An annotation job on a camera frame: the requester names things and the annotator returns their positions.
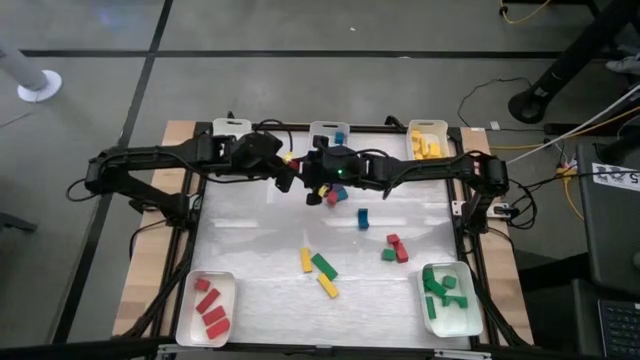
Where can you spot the blue block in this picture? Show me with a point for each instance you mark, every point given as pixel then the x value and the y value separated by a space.
pixel 339 138
pixel 363 220
pixel 342 194

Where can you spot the yellow rectangular block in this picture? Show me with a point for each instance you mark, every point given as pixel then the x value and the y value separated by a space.
pixel 415 136
pixel 306 260

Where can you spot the red long block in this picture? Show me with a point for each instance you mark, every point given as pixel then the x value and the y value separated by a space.
pixel 401 252
pixel 208 301
pixel 214 315

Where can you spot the yellow flat block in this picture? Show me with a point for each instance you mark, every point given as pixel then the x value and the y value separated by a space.
pixel 416 152

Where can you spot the black furniture leg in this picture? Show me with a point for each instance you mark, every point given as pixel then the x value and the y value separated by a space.
pixel 15 222

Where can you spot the white rod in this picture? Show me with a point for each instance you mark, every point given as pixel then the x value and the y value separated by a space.
pixel 575 124

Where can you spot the red rectangular block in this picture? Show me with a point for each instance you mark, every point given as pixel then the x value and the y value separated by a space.
pixel 218 328

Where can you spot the white printed sticker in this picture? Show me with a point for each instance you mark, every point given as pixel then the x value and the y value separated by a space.
pixel 615 177

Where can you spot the white plastic bin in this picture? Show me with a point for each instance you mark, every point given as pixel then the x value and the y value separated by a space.
pixel 315 127
pixel 232 129
pixel 190 335
pixel 430 127
pixel 457 325

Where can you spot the green cylinder block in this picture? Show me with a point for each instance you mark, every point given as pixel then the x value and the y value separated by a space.
pixel 428 274

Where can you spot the green rectangular block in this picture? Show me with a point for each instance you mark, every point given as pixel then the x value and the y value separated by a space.
pixel 436 288

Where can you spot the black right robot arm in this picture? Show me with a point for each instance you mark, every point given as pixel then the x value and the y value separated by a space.
pixel 440 167

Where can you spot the power strip with plugs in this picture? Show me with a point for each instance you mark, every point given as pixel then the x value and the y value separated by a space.
pixel 567 172

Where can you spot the person's shoe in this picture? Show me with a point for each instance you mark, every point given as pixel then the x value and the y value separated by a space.
pixel 625 62

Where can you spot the black equipment case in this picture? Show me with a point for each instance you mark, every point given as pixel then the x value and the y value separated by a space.
pixel 610 235

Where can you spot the red cube block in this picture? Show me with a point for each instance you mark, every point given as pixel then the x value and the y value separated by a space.
pixel 392 239
pixel 202 285

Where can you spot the yellow long block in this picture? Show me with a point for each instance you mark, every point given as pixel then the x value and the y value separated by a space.
pixel 328 285

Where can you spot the green long block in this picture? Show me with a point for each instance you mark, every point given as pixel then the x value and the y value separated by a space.
pixel 430 307
pixel 324 266

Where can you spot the black table frame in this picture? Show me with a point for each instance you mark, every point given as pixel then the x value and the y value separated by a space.
pixel 295 127

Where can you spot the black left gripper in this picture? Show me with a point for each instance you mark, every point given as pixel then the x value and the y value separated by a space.
pixel 257 152

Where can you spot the small white label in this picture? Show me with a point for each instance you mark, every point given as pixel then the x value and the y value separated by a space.
pixel 494 125

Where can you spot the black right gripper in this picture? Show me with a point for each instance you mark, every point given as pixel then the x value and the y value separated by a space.
pixel 335 167

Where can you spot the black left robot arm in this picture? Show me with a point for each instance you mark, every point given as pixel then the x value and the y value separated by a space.
pixel 150 152

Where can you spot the grey pole white base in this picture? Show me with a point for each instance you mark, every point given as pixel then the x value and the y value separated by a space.
pixel 40 86

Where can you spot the small red block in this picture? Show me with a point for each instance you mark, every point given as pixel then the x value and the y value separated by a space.
pixel 332 199

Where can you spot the green arch block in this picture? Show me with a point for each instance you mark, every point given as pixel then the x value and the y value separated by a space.
pixel 455 298

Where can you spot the black stand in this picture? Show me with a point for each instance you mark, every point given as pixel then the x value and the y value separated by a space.
pixel 575 55

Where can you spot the green cube block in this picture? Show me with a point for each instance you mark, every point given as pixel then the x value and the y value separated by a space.
pixel 389 255
pixel 449 282

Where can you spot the black laptop keyboard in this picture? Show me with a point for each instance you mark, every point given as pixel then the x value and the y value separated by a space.
pixel 620 330

